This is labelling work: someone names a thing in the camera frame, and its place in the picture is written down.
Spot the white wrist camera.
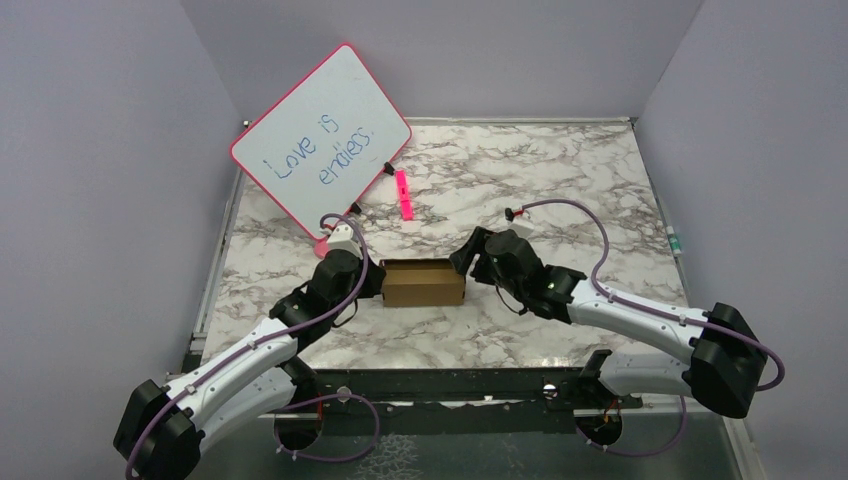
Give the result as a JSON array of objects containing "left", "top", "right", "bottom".
[
  {"left": 326, "top": 224, "right": 363, "bottom": 259},
  {"left": 508, "top": 213, "right": 535, "bottom": 238}
]

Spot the green white glue stick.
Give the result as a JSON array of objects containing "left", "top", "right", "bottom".
[{"left": 666, "top": 226, "right": 682, "bottom": 258}]

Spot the pink-framed whiteboard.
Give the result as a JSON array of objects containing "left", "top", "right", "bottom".
[{"left": 230, "top": 43, "right": 412, "bottom": 240}]

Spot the brown cardboard box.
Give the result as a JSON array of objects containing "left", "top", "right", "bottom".
[{"left": 380, "top": 258, "right": 466, "bottom": 308}]

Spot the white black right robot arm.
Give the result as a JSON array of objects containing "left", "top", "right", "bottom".
[{"left": 449, "top": 227, "right": 768, "bottom": 418}]

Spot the aluminium frame rail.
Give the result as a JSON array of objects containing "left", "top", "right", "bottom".
[{"left": 139, "top": 367, "right": 757, "bottom": 480}]

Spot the pink grey whiteboard eraser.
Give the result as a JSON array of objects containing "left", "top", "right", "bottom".
[{"left": 313, "top": 237, "right": 330, "bottom": 259}]

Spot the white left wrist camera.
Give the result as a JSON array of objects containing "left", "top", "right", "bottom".
[{"left": 326, "top": 224, "right": 363, "bottom": 259}]

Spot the pink marker pen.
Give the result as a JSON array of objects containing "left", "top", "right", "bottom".
[{"left": 394, "top": 170, "right": 414, "bottom": 221}]

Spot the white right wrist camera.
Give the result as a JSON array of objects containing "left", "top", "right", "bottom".
[{"left": 508, "top": 213, "right": 535, "bottom": 238}]

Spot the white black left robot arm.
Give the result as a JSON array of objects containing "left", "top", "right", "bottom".
[{"left": 113, "top": 250, "right": 386, "bottom": 479}]

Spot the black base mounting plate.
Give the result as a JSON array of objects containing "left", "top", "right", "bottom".
[{"left": 270, "top": 367, "right": 642, "bottom": 439}]

